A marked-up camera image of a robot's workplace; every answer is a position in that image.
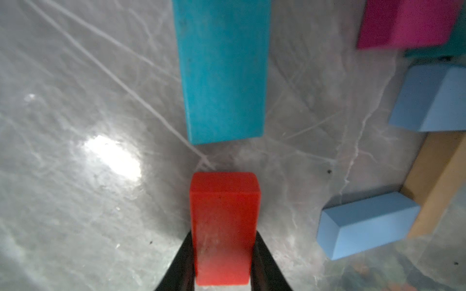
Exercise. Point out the magenta rectangular block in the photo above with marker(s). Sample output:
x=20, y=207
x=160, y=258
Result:
x=407, y=24

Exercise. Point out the teal rectangular block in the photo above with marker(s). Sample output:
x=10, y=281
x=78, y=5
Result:
x=223, y=49

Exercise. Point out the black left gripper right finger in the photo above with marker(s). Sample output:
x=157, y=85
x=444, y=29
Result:
x=265, y=273

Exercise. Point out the red rectangular block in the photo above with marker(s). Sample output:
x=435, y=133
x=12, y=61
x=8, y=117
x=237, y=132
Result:
x=224, y=210

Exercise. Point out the light blue rectangular block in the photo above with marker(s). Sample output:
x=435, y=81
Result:
x=432, y=99

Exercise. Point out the teal triangular block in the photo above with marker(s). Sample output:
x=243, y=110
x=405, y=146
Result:
x=454, y=47

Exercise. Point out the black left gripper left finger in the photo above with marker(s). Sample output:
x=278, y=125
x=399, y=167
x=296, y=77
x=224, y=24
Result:
x=180, y=275

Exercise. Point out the natural wood block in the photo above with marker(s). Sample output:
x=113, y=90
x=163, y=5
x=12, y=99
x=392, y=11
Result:
x=438, y=172

